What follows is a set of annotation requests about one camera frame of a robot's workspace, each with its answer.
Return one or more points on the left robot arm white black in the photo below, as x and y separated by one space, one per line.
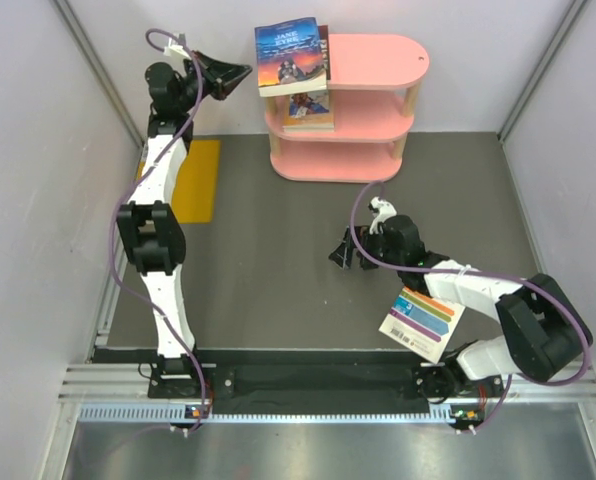
152 237

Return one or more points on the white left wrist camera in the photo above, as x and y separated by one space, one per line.
175 47

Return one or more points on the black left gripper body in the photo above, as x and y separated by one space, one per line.
190 86

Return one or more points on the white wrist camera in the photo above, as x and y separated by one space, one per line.
382 210
175 47

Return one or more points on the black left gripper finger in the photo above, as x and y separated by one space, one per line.
220 71
227 86

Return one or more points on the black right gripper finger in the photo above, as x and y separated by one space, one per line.
342 256
350 240

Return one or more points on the yellow plastic file folder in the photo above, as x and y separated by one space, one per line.
186 179

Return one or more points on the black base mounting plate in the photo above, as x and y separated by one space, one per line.
293 369

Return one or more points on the orange Othello book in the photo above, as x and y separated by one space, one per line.
309 108

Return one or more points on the pink three-tier shelf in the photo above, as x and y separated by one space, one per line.
374 84

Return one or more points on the dark red book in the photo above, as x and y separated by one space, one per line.
324 45

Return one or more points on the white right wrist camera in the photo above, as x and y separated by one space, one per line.
382 210

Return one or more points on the aluminium frame rail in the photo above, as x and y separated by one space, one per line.
116 393

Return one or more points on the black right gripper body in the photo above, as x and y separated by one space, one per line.
377 246

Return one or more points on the white colourful back-cover book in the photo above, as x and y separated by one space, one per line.
422 324

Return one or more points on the blue Jane Eyre book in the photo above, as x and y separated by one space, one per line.
290 59

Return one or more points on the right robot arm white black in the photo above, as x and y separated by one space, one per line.
542 332

